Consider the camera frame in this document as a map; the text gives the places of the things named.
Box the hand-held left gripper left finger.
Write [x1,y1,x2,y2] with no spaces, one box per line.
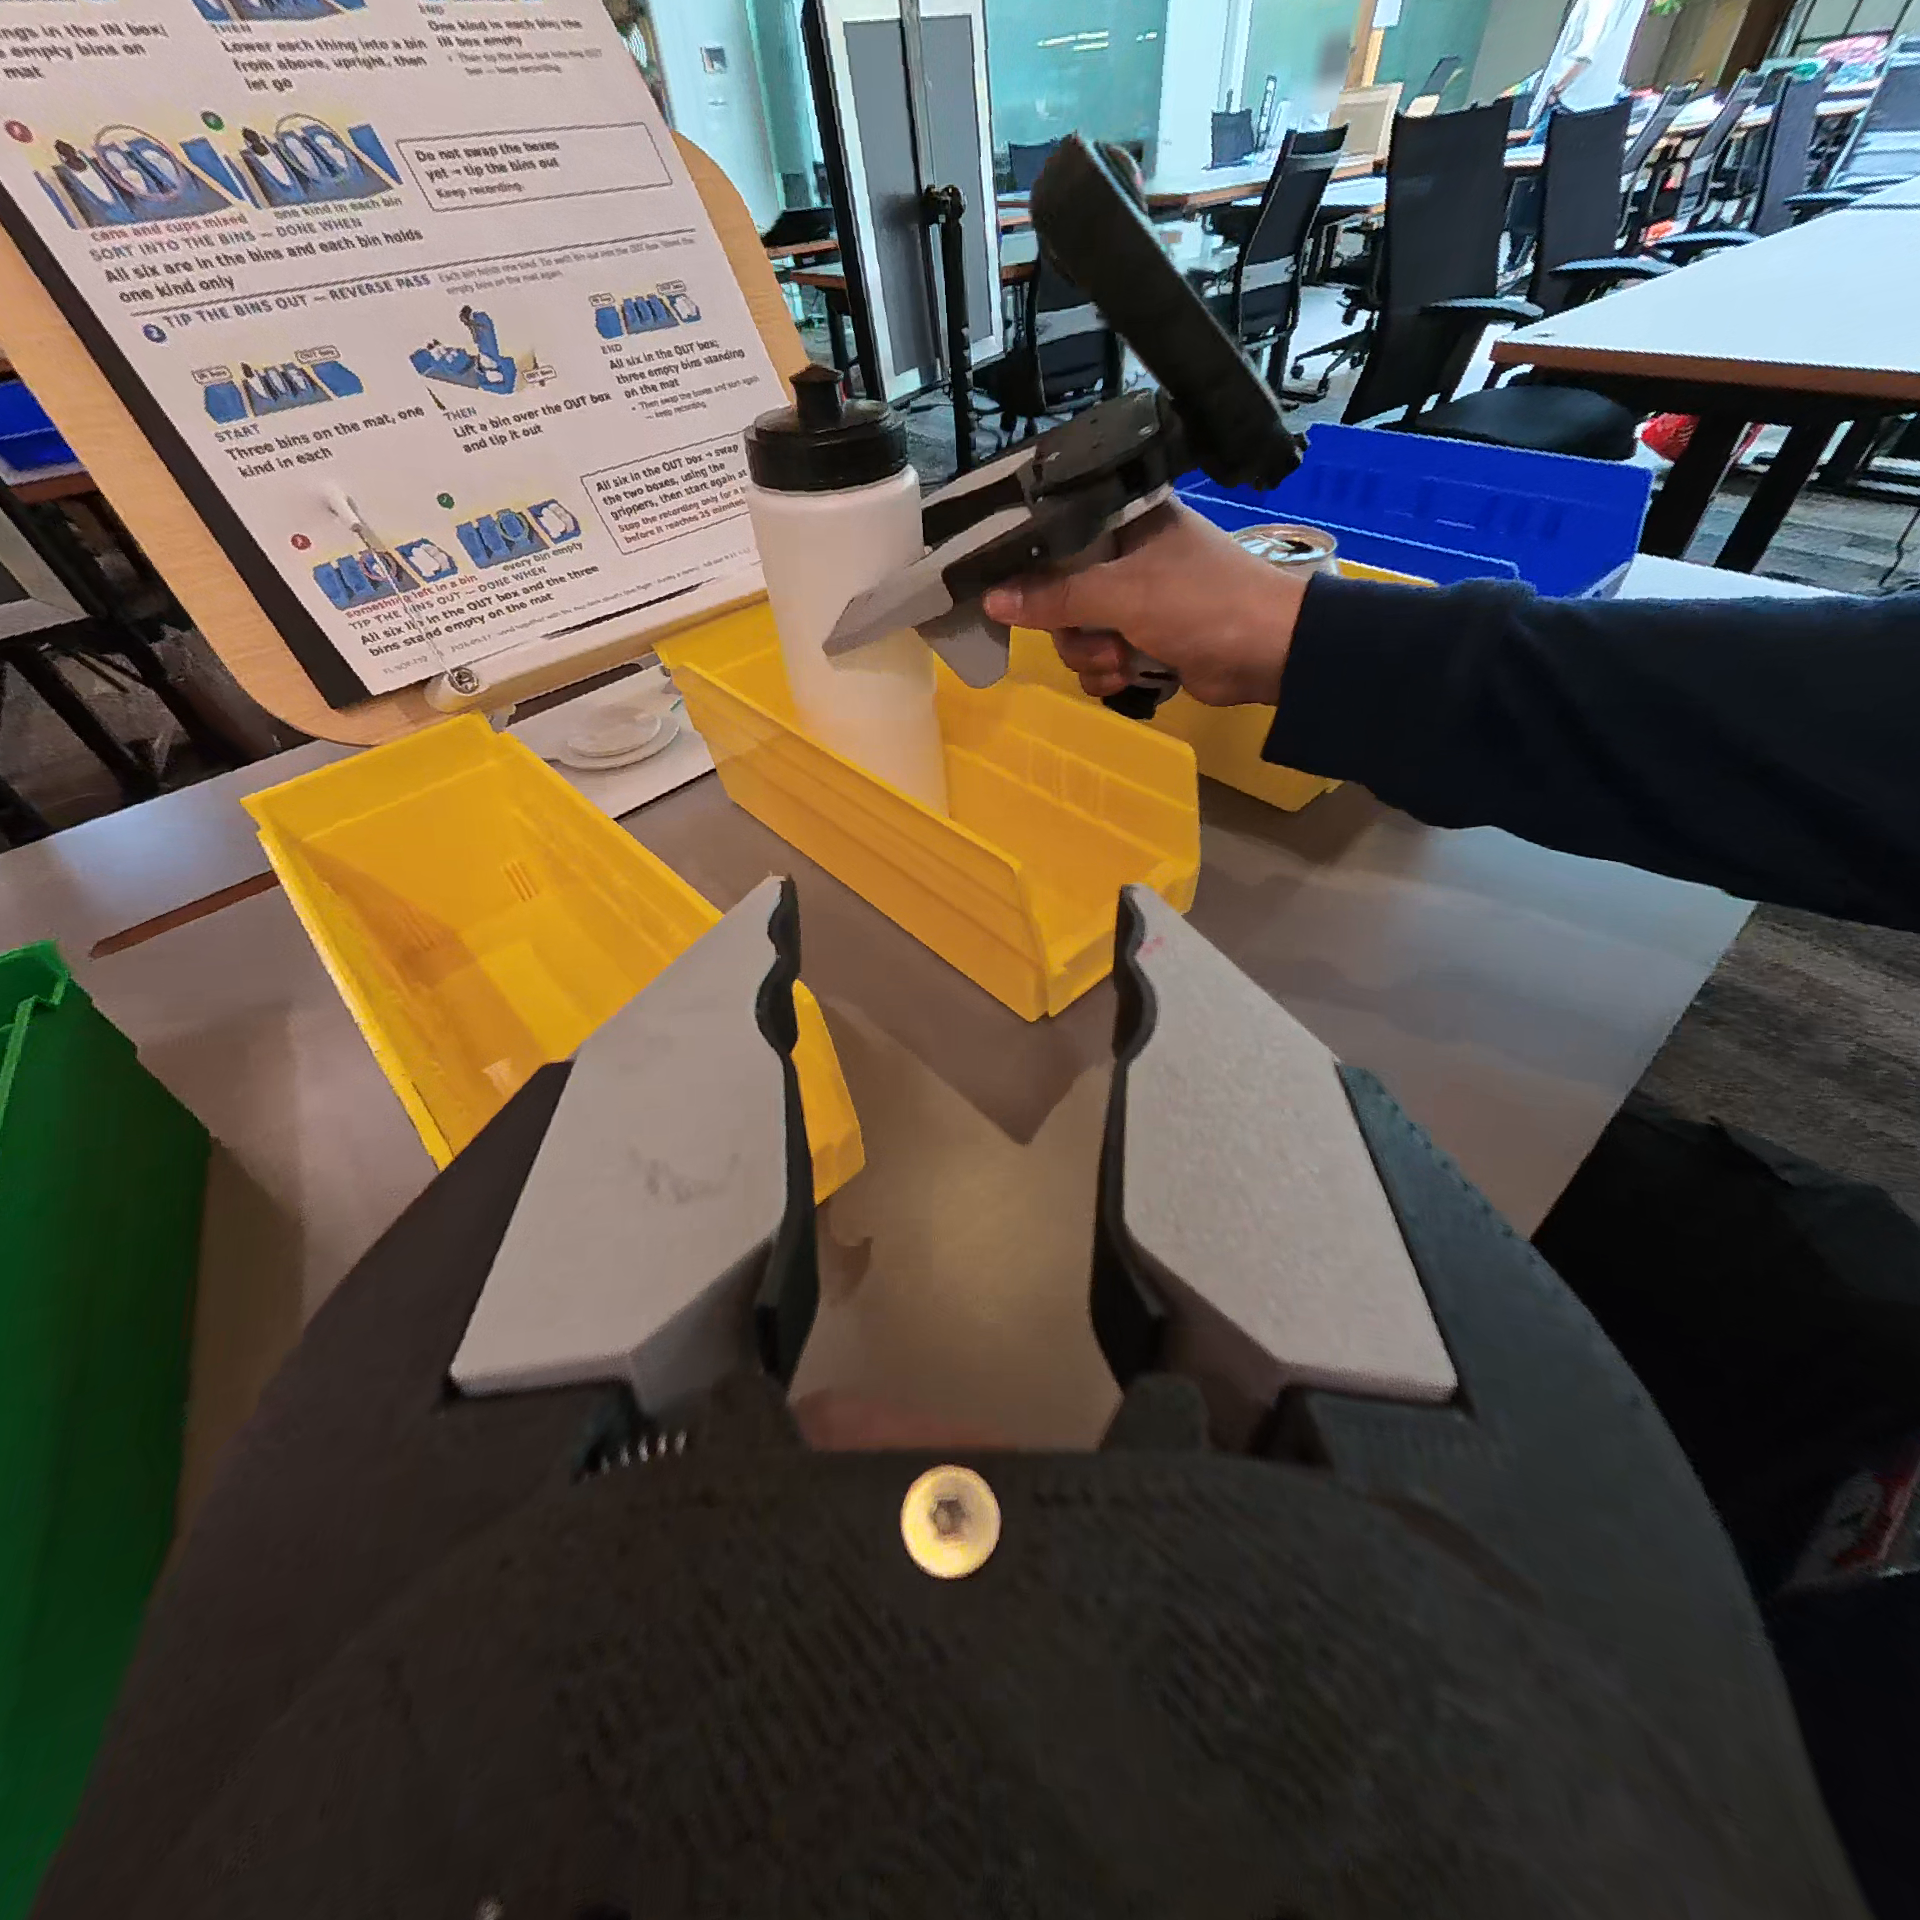
[448,877,823,1411]

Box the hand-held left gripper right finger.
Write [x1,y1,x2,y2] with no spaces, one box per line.
[1091,884,1466,1446]

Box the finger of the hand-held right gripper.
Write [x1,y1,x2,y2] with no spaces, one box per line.
[916,599,1013,694]
[823,514,1042,659]

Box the white bottle with black cap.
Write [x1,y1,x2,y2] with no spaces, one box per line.
[743,366,956,821]

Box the yellow plastic bin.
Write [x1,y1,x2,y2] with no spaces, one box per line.
[1009,561,1432,812]
[242,712,865,1201]
[656,598,1205,1024]

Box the person's right forearm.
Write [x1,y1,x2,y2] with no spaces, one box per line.
[1259,576,1920,932]

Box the person's right hand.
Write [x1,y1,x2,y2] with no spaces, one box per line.
[984,507,1326,712]

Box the black office chair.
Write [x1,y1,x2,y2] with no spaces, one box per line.
[1543,93,1685,310]
[1339,97,1640,461]
[993,253,1130,439]
[1218,126,1352,405]

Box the black tripod stand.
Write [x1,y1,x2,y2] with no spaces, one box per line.
[918,182,989,470]

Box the dark framed panel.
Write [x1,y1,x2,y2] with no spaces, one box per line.
[807,0,997,395]

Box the white round stand base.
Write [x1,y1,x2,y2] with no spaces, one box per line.
[564,699,688,774]

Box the large blue plastic box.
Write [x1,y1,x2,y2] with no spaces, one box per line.
[1175,422,1655,602]

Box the red bag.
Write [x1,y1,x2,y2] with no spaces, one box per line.
[1637,414,1769,477]

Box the white-topped table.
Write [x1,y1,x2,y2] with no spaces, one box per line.
[1492,177,1920,561]

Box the large green plastic box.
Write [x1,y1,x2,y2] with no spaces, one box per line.
[0,940,213,1915]

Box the printed instruction poster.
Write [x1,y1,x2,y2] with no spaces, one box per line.
[0,0,791,712]

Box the wooden display board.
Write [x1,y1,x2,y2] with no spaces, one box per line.
[0,134,812,750]

